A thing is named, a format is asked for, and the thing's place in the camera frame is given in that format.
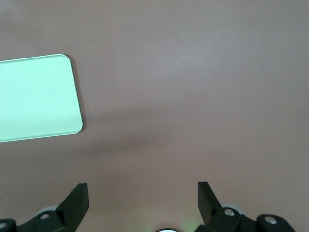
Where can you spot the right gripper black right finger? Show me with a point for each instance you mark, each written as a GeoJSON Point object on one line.
{"type": "Point", "coordinates": [210, 207]}

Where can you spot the light green rectangular tray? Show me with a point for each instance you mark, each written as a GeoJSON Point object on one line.
{"type": "Point", "coordinates": [36, 96]}

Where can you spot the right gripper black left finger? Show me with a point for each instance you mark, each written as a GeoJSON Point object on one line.
{"type": "Point", "coordinates": [70, 207]}

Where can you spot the brown table mat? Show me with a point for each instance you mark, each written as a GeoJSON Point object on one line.
{"type": "Point", "coordinates": [193, 96]}

